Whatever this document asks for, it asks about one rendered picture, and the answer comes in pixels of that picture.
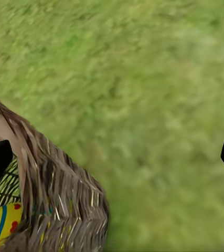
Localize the wicker basket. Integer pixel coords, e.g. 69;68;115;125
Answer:
0;102;110;252

